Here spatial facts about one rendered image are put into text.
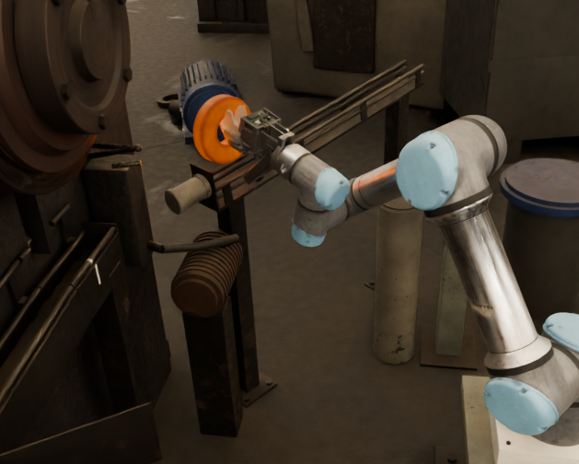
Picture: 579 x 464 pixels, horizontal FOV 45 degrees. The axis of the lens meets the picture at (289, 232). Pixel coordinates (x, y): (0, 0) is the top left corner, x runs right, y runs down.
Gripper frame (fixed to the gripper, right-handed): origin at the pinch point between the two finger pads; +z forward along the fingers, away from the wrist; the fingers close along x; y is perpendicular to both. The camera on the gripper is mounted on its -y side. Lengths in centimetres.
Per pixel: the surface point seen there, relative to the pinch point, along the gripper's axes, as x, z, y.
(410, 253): -36, -37, -33
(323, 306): -41, -12, -79
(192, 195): 13.2, -6.3, -11.2
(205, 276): 18.5, -18.3, -23.7
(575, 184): -92, -54, -24
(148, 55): -170, 257, -150
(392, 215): -33, -31, -23
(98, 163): 30.7, 3.0, -0.9
